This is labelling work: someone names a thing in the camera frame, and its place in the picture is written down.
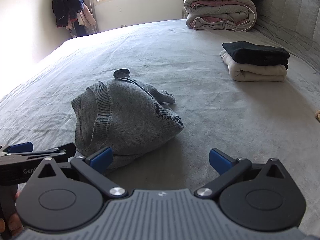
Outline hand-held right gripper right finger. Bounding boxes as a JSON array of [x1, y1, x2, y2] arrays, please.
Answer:
[[209, 148, 292, 199]]

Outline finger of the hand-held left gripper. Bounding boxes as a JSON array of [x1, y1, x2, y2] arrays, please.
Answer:
[[0, 142, 34, 155], [27, 143, 77, 159]]

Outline cream folded garment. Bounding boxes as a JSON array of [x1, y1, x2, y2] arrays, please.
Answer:
[[219, 50, 287, 82]]

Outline grey knit sweater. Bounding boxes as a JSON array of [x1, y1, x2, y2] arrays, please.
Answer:
[[71, 69, 184, 176]]

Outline folded grey pink quilt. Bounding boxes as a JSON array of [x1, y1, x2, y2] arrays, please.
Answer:
[[184, 0, 257, 32]]

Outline dark hanging jacket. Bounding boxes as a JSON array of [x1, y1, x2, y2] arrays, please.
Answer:
[[52, 0, 83, 28]]

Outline black folded garment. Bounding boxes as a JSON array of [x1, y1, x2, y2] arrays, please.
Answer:
[[222, 41, 290, 71]]

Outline grey quilted headboard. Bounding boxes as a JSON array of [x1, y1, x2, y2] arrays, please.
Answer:
[[252, 0, 320, 69]]

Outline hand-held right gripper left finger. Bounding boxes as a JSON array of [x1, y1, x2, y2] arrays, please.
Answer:
[[29, 146, 128, 199]]

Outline person's left hand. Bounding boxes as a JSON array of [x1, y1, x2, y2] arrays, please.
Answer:
[[0, 190, 25, 240]]

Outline bed with grey sheet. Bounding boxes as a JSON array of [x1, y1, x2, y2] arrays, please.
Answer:
[[0, 19, 320, 240]]

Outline pink hanging garments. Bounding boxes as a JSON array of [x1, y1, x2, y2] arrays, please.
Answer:
[[66, 4, 97, 30]]

